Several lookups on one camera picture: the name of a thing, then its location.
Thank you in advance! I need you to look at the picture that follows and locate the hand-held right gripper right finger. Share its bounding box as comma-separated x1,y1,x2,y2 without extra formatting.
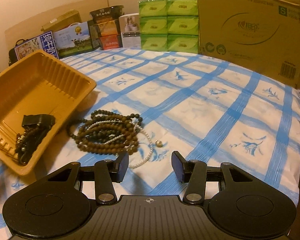
171,151,253,204

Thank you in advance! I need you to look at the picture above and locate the orange plastic tray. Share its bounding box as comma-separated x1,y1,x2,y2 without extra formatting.
0,49,97,176

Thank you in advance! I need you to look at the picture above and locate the brown cardboard box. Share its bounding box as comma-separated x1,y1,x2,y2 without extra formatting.
41,10,82,33

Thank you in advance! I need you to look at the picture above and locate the blue printed milk box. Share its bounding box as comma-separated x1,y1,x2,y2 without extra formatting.
14,31,60,60

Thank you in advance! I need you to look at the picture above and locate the stack of green tissue packets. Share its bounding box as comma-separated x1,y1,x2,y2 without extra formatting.
138,0,199,54

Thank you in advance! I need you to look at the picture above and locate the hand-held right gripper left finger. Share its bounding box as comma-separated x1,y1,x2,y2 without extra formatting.
44,151,130,204

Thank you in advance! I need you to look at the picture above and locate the red noodle box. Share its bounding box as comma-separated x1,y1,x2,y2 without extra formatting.
96,34,122,50

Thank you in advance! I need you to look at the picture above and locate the dark instant noodle bowl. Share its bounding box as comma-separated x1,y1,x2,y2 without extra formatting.
89,5,125,23

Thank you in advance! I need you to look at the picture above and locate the white printed box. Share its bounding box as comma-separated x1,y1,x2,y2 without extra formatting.
119,13,142,48

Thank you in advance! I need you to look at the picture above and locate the black bag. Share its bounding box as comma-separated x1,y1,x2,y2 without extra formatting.
8,39,28,67

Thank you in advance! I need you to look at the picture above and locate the brown wooden bead necklace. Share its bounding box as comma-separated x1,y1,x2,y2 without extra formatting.
75,114,143,158

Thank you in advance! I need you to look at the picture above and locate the blue checked bedsheet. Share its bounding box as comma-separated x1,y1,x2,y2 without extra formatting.
0,48,300,230

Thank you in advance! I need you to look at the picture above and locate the white pearl necklace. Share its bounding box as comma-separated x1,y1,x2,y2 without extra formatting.
86,120,154,168

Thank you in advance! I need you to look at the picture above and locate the large cardboard box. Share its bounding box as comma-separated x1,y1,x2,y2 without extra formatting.
195,0,300,88

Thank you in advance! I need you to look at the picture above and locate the dark bead bracelet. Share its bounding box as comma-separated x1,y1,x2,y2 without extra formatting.
19,142,38,166

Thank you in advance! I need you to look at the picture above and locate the cow print milk box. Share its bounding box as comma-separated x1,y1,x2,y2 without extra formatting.
53,22,94,58

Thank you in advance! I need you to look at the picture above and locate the black tube case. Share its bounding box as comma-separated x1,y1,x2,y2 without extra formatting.
27,126,52,164

